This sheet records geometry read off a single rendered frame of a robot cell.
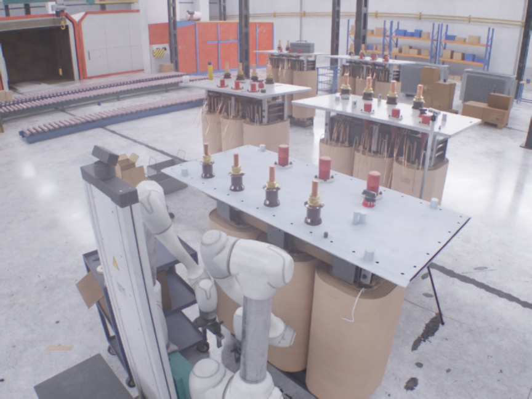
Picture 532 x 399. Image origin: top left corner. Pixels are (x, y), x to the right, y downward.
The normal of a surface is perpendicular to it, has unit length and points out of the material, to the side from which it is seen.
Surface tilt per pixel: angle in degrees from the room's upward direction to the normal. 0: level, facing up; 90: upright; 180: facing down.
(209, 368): 7
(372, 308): 90
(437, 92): 90
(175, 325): 0
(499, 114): 90
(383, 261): 0
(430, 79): 90
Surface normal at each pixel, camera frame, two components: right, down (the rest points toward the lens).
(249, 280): -0.38, 0.33
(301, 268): 0.14, 0.42
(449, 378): 0.00, -0.91
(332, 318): -0.71, 0.29
